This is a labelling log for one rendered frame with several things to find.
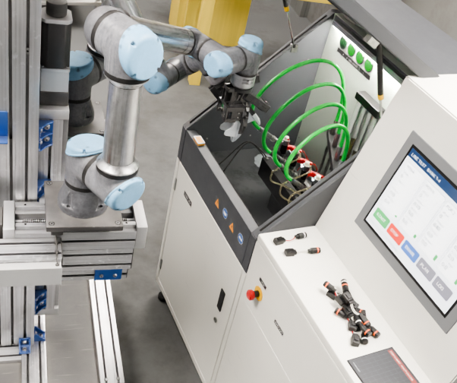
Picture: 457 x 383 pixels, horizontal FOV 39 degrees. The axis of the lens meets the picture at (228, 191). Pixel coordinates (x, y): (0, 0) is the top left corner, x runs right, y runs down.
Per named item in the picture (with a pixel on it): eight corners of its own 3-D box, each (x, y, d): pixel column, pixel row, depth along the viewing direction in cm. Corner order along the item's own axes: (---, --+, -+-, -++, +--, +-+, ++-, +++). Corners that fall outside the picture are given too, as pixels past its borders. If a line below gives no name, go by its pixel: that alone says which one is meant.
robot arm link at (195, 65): (187, 41, 217) (206, 31, 212) (206, 66, 222) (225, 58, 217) (178, 55, 212) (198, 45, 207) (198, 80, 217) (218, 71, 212)
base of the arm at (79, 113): (52, 126, 228) (52, 102, 222) (50, 103, 240) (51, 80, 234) (96, 128, 233) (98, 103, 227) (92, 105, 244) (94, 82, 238)
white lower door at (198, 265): (156, 276, 311) (177, 160, 271) (161, 276, 312) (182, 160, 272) (206, 388, 267) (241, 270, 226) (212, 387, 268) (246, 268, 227)
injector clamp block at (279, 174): (253, 188, 258) (262, 156, 249) (275, 185, 263) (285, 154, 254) (293, 245, 235) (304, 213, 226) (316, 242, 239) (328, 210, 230)
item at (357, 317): (313, 289, 197) (318, 276, 194) (342, 284, 202) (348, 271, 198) (353, 349, 182) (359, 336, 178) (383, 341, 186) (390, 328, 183)
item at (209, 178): (180, 162, 270) (186, 129, 260) (190, 161, 272) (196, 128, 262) (241, 266, 227) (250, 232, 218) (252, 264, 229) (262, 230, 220)
